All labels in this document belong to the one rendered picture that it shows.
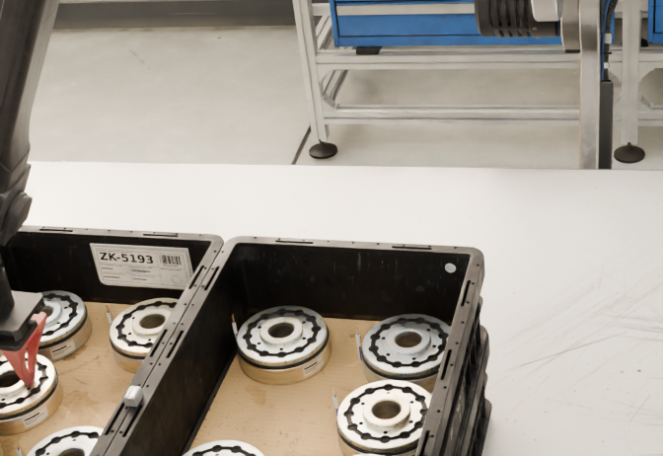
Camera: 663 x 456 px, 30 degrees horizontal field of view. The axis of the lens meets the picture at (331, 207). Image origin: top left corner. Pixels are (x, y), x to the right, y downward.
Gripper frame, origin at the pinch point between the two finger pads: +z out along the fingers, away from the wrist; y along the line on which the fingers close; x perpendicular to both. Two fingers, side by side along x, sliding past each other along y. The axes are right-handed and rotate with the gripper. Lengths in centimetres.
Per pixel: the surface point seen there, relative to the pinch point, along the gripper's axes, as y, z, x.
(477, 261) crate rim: 49, -7, 18
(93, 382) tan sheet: 7.4, 3.9, 4.4
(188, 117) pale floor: -73, 88, 212
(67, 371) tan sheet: 3.5, 4.0, 5.8
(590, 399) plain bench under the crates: 61, 16, 23
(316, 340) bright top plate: 32.0, 0.6, 11.1
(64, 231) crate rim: -1.0, -5.7, 19.5
